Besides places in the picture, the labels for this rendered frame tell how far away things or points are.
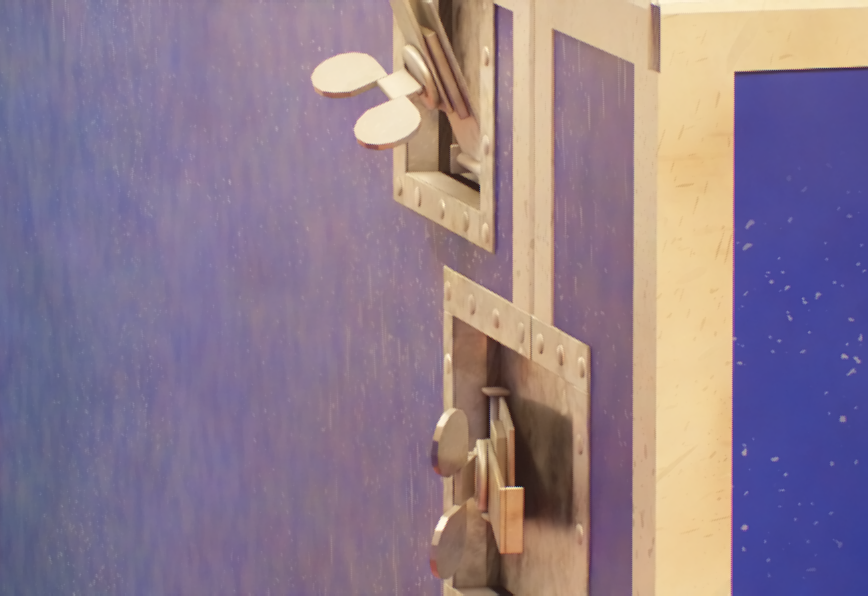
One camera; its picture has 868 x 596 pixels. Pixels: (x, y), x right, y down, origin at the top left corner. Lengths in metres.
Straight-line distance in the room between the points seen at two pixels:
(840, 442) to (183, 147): 0.63
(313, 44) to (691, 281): 0.43
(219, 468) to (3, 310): 0.39
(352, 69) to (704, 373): 0.28
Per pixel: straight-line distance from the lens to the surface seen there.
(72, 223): 3.25
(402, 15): 2.67
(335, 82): 2.68
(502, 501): 2.56
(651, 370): 2.45
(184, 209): 3.05
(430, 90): 2.66
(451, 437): 2.62
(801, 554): 2.48
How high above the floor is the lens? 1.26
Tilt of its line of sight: 9 degrees down
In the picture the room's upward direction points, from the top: straight up
